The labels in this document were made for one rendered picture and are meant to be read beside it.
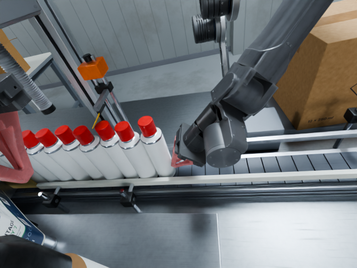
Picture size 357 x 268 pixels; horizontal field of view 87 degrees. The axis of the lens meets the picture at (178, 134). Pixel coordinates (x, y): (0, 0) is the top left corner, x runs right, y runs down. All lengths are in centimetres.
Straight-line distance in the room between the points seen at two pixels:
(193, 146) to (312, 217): 33
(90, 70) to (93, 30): 286
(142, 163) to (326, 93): 51
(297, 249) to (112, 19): 308
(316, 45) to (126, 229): 62
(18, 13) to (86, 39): 289
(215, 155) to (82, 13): 308
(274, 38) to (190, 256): 42
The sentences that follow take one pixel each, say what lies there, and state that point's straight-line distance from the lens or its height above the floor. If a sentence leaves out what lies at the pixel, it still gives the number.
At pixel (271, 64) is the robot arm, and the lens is 34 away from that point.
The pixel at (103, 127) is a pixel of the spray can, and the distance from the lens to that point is 44.
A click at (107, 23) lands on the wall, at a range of 320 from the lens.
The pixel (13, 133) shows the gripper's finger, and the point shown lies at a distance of 24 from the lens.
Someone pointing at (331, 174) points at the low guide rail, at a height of 91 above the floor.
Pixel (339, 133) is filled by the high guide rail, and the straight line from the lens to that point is 56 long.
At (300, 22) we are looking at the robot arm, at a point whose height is 122.
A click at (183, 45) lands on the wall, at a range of 317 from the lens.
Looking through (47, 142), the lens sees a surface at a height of 106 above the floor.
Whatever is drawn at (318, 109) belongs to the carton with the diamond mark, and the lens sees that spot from 67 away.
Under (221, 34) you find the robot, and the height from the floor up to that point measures 86.
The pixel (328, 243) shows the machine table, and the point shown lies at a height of 83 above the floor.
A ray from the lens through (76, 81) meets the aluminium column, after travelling 56.
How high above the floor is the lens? 133
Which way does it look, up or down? 45 degrees down
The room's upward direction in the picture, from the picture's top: 16 degrees counter-clockwise
